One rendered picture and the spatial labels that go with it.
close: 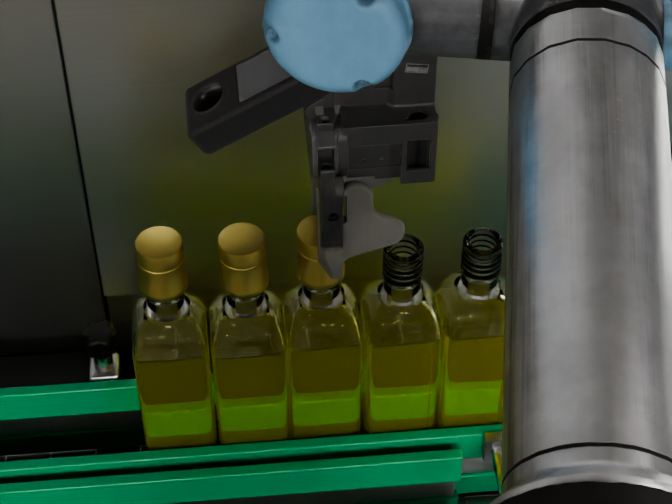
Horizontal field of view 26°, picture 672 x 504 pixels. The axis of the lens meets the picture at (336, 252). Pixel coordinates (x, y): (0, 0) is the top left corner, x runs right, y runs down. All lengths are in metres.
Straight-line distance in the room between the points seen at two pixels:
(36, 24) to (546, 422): 0.63
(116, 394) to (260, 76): 0.37
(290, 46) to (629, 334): 0.24
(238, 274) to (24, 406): 0.27
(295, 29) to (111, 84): 0.38
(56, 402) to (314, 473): 0.22
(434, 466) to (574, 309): 0.57
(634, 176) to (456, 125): 0.51
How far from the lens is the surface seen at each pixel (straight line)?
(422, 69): 0.92
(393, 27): 0.72
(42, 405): 1.22
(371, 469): 1.15
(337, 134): 0.93
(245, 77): 0.94
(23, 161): 1.18
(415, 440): 1.16
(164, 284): 1.04
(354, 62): 0.74
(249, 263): 1.02
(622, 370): 0.58
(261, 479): 1.14
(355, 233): 0.99
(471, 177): 1.18
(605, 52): 0.69
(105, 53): 1.07
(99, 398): 1.21
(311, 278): 1.04
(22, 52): 1.11
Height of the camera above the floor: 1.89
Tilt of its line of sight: 46 degrees down
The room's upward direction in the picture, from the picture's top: straight up
